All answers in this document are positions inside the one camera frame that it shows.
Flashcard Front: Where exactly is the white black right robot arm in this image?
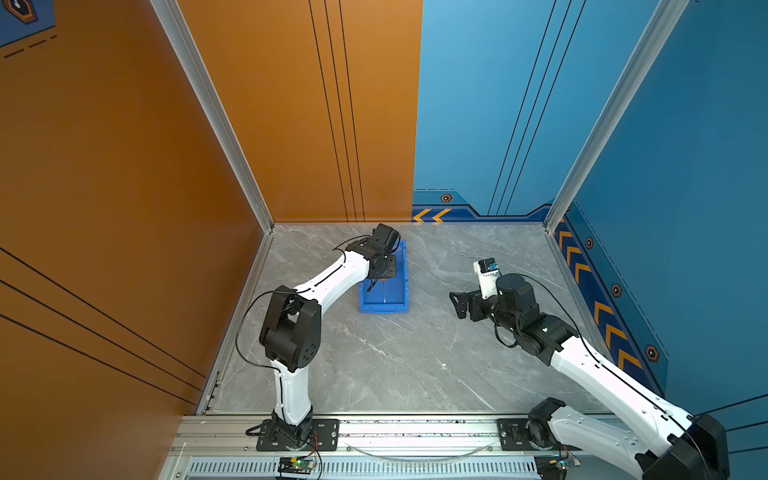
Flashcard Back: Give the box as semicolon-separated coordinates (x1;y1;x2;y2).
449;271;731;479

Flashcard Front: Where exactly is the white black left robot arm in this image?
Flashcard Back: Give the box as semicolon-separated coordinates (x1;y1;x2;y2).
259;224;401;428

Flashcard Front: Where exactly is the blue plastic bin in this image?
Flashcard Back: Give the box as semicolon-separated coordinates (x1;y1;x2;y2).
358;240;410;315

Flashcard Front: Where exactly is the green circuit board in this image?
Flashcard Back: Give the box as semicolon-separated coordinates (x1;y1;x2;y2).
277;457;316;477

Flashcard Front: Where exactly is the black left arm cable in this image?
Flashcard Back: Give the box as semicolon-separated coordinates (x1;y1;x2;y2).
234;235;373;371

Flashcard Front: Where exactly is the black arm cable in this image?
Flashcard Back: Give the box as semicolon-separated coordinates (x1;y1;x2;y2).
493;273;709;457
234;235;373;371

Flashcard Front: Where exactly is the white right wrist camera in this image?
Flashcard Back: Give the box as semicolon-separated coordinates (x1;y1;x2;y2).
473;258;501;300

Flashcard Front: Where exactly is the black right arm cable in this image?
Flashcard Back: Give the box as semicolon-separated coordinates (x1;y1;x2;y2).
493;273;709;457

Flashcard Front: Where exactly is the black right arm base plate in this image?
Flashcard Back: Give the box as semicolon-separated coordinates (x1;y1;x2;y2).
496;417;564;453

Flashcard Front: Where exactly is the aluminium front rail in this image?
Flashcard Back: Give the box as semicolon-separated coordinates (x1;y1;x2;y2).
157;412;631;480

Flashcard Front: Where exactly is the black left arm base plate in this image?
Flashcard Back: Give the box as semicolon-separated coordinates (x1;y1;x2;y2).
256;417;340;452

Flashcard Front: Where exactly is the aluminium corner post left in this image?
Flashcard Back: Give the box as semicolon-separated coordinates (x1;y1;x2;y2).
150;0;275;234

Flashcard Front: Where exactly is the aluminium corner post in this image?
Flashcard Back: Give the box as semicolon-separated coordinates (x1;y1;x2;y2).
543;0;689;234
150;0;275;234

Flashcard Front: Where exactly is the aluminium corner post right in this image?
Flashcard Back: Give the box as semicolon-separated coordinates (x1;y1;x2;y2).
543;0;689;234

